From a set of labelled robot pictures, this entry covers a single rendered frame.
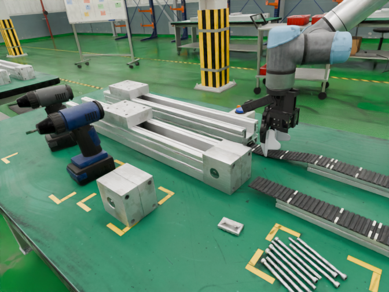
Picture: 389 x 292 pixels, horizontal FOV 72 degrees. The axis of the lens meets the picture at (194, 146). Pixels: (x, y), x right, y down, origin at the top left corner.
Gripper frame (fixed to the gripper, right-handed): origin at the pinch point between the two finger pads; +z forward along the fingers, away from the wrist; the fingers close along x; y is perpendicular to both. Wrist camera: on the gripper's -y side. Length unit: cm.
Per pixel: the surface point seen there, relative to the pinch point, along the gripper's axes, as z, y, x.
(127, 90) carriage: -11, -65, -5
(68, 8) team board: -49, -605, 235
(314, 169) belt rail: 1.0, 15.2, -1.9
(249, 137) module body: -1.1, -7.6, 1.5
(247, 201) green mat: 2.2, 7.0, -23.4
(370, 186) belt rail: 1.3, 28.8, -1.3
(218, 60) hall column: 34, -207, 246
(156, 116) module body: -1.4, -49.5, -3.7
